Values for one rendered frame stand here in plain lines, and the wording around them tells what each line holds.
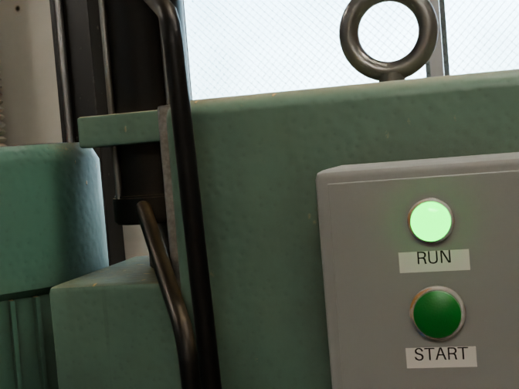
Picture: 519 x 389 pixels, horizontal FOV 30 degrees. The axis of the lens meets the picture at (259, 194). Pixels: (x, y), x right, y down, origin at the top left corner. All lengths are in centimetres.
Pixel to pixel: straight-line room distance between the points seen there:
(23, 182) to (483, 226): 30
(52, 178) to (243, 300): 17
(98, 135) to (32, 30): 172
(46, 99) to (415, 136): 184
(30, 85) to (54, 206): 170
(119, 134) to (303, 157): 15
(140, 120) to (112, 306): 11
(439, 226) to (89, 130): 26
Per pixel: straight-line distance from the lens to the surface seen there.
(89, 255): 64
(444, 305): 42
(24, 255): 61
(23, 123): 232
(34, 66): 230
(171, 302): 51
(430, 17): 59
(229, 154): 50
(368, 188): 42
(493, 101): 48
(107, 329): 58
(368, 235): 43
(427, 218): 42
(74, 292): 58
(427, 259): 42
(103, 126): 60
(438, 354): 43
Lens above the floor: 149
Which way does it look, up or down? 3 degrees down
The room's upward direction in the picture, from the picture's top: 5 degrees counter-clockwise
